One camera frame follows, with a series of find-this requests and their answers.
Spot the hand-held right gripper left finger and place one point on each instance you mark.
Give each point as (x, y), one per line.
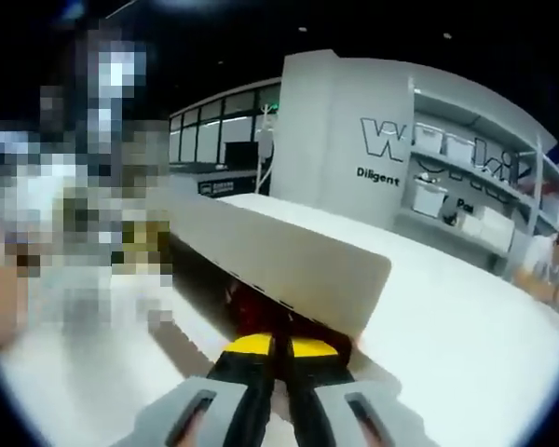
(242, 368)

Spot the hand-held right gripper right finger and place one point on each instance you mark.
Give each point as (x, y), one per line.
(317, 368)

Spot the red coffee box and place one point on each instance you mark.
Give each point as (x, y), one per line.
(284, 242)

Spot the black television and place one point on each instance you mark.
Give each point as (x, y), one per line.
(240, 154)

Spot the white coat stand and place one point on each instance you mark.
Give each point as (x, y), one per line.
(266, 139)

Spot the row of white storage bins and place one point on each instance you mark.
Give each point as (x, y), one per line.
(452, 144)

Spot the grey metal shelf rack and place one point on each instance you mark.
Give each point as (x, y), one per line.
(494, 139)

